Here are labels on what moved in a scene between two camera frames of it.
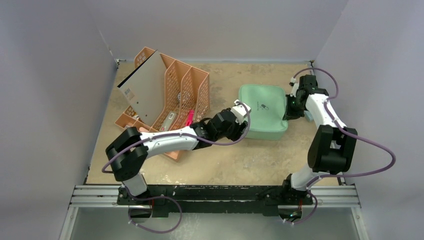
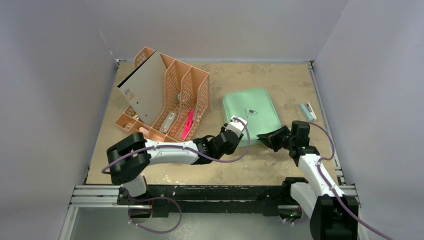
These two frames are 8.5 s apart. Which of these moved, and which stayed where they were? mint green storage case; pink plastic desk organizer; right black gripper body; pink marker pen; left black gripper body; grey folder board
Moved: mint green storage case; left black gripper body; right black gripper body
Stayed: pink plastic desk organizer; grey folder board; pink marker pen
